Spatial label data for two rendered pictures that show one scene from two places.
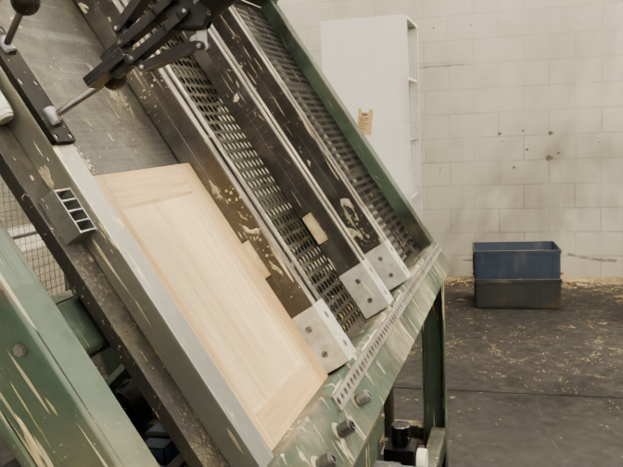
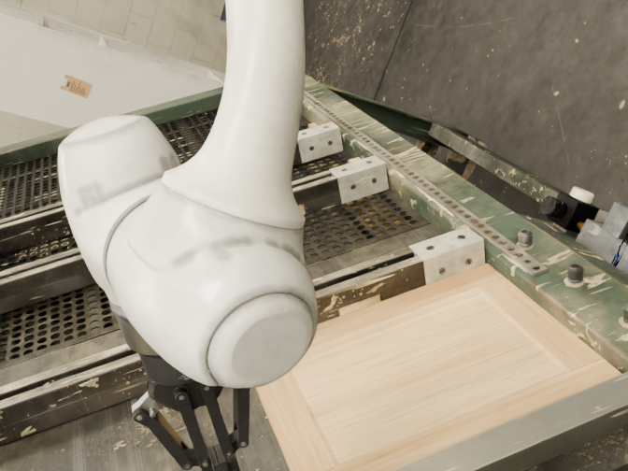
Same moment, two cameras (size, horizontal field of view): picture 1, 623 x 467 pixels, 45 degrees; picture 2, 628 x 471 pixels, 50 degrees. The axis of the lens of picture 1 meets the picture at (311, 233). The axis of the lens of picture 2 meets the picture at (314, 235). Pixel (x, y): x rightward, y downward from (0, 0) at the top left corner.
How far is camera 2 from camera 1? 0.53 m
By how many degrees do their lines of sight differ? 18
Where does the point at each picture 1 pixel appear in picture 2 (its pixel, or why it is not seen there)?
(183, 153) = not seen: hidden behind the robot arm
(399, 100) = (64, 44)
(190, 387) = (563, 445)
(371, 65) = (17, 60)
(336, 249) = (316, 199)
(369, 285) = (361, 177)
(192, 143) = not seen: hidden behind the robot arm
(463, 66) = not seen: outside the picture
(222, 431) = (611, 421)
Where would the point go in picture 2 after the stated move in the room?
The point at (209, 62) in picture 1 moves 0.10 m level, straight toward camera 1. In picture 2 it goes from (79, 277) to (86, 281)
